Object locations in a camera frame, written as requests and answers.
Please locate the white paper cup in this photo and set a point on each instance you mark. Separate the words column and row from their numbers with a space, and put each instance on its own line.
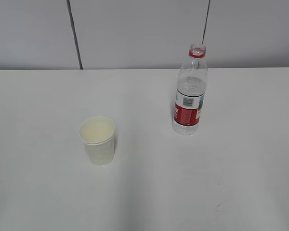
column 98, row 137

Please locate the clear water bottle red label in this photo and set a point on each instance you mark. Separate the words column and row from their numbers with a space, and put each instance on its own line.
column 190, row 91

